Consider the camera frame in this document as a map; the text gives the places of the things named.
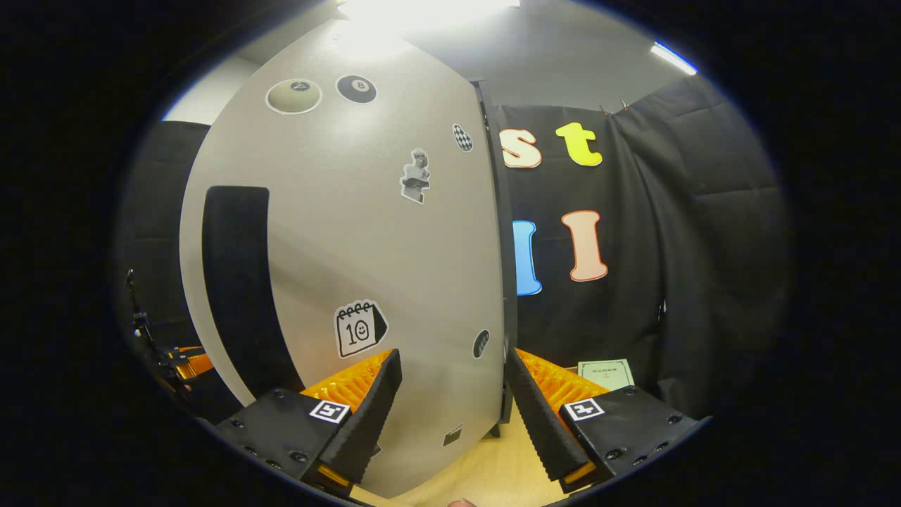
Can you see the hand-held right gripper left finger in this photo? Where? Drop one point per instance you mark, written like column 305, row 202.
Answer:
column 369, row 415

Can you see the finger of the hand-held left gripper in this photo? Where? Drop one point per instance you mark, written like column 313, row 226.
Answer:
column 197, row 365

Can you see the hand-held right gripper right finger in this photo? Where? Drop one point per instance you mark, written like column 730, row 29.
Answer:
column 536, row 422

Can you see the dark grey cabinet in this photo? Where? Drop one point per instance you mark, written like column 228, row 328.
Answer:
column 508, row 317

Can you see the grey cabinet door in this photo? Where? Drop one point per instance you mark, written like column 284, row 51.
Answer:
column 366, row 246

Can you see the pale green book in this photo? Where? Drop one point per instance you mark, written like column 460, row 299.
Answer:
column 605, row 373

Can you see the black backdrop cloth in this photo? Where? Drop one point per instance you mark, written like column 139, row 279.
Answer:
column 704, row 246

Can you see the narrow ceiling light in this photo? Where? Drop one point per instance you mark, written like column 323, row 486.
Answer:
column 672, row 58

